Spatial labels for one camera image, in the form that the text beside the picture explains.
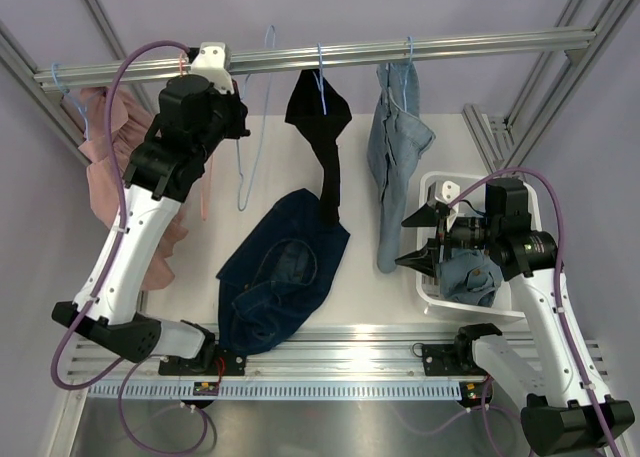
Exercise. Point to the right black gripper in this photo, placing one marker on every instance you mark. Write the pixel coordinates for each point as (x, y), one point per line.
(425, 260)

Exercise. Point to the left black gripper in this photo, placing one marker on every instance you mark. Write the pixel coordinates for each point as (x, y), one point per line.
(232, 100)

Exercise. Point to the light blue denim skirt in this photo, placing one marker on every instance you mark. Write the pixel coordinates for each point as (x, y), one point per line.
(469, 277)

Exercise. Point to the pink wire hanger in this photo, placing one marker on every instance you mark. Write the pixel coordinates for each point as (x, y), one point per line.
(205, 186)

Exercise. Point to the dark blue denim skirt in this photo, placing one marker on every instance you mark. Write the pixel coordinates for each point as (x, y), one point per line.
(279, 275)

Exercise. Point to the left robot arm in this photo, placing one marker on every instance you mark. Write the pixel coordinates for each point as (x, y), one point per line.
(196, 113)

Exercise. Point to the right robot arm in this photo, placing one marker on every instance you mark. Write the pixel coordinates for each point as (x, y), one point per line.
(564, 406)

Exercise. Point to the blue hanger of pink dress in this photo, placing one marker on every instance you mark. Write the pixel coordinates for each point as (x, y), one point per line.
(82, 108)

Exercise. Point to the blue hanger of pale denim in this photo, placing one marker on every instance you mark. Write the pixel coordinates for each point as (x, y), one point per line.
(401, 81)

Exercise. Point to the white plastic basket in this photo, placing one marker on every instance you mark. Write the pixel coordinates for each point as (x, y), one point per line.
(504, 310)

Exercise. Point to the black garment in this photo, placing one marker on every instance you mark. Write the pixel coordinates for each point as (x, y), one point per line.
(304, 112)

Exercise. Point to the pink ruffled dress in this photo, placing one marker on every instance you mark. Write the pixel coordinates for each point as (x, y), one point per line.
(129, 124)

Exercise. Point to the pale blue denim garment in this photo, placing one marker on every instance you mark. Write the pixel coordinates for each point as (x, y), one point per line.
(397, 141)

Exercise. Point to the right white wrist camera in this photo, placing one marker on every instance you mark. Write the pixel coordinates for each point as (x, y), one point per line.
(441, 194)

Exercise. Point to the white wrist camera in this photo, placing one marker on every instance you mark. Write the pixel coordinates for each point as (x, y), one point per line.
(441, 194)
(212, 62)

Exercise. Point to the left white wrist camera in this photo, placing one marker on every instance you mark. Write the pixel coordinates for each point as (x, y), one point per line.
(212, 62)

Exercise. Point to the aluminium frame right post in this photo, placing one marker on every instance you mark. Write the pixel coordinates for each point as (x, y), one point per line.
(506, 141)

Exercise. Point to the aluminium frame post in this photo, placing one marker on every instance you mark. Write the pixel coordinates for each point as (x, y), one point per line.
(45, 86)
(506, 141)

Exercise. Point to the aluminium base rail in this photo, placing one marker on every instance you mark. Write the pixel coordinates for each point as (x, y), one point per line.
(352, 352)

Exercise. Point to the white slotted cable duct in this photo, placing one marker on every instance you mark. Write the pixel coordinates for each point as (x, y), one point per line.
(236, 390)

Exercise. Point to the aluminium frame left post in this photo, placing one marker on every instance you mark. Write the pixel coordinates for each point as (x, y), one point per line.
(45, 86)

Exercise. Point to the aluminium hanging rail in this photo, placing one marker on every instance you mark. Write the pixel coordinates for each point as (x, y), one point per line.
(356, 54)

